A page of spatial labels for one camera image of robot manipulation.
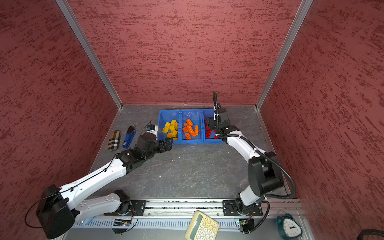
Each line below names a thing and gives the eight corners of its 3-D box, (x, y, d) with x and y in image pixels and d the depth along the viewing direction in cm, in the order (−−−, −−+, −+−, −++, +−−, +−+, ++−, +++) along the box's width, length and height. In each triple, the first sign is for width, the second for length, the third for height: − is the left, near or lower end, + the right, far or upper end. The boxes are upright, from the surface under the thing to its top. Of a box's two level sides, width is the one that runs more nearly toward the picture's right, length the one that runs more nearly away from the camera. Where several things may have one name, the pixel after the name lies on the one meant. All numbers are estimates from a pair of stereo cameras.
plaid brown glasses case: (107, 151, 96) (104, 149, 93) (115, 133, 106) (113, 130, 103) (116, 151, 96) (114, 149, 93) (124, 133, 106) (122, 130, 103)
